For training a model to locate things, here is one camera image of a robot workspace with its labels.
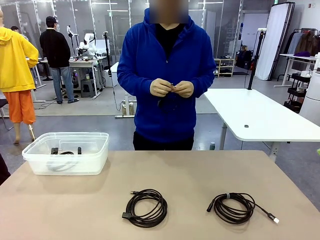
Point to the clear plastic storage container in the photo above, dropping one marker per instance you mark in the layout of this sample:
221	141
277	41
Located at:
70	165

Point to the man in black jacket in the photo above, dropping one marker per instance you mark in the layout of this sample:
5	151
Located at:
55	50

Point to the purple cloth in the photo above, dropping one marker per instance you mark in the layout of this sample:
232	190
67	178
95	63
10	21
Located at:
302	53

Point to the clothing rack with clothes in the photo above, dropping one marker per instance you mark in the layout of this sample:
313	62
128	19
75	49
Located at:
306	42

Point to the grey plastic stool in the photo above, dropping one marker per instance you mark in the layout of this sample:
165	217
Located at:
87	88

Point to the black background tripod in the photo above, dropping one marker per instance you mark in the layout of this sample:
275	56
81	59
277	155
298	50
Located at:
107	50

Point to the background work desk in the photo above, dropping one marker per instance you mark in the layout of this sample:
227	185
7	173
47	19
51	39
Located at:
82	63

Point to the white background table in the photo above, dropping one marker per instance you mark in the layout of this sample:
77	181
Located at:
114	68

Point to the dark-haired background person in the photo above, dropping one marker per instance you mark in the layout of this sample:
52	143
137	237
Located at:
15	29

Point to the person in blue hoodie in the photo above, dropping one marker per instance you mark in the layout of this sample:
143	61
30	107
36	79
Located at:
150	62

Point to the tall black stand pole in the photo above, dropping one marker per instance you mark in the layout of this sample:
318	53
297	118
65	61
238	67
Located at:
252	75

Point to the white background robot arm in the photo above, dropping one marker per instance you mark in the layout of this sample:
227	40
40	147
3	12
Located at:
88	40

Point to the person's right hand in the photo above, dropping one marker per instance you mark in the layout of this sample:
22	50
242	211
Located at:
160	87

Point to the white folding screen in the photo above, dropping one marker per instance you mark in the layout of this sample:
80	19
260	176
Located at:
272	45

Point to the small white desk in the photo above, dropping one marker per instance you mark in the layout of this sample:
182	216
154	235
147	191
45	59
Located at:
287	56

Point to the person's left hand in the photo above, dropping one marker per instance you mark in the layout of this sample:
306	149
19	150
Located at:
185	88

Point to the wooden shoe rack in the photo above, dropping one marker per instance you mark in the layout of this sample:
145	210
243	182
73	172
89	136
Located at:
225	67

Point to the small grey floor cup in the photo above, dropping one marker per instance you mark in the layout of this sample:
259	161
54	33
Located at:
212	146

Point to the large white table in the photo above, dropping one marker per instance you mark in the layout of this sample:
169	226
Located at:
250	110

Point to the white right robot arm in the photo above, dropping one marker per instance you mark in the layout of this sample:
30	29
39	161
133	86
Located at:
312	100

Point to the slim white background robot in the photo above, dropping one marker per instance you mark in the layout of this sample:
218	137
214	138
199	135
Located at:
70	31

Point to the black utility cart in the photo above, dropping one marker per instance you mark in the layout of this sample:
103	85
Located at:
296	106

